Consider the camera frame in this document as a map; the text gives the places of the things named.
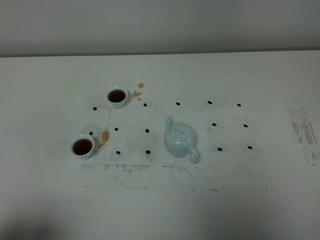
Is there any light blue porcelain teapot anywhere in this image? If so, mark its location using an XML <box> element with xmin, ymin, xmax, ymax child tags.
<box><xmin>163</xmin><ymin>113</ymin><xmax>199</xmax><ymax>164</ymax></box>

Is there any spilled tea puddle far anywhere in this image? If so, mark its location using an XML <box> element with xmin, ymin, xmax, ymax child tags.
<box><xmin>131</xmin><ymin>83</ymin><xmax>144</xmax><ymax>102</ymax></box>

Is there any spilled tea puddle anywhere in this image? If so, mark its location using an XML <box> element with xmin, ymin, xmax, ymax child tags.
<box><xmin>98</xmin><ymin>130</ymin><xmax>110</xmax><ymax>149</ymax></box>
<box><xmin>131</xmin><ymin>83</ymin><xmax>144</xmax><ymax>102</ymax></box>

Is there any spilled tea puddle near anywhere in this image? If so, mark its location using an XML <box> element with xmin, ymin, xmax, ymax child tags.
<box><xmin>98</xmin><ymin>130</ymin><xmax>110</xmax><ymax>149</ymax></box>

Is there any far light blue teacup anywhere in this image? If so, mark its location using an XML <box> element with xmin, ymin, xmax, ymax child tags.
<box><xmin>106</xmin><ymin>86</ymin><xmax>129</xmax><ymax>109</ymax></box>

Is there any light blue teacup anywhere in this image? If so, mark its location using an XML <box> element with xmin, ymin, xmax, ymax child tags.
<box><xmin>106</xmin><ymin>86</ymin><xmax>129</xmax><ymax>109</ymax></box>
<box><xmin>70</xmin><ymin>134</ymin><xmax>95</xmax><ymax>160</ymax></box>

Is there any near light blue teacup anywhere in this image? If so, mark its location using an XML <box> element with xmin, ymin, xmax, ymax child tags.
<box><xmin>70</xmin><ymin>134</ymin><xmax>95</xmax><ymax>160</ymax></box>

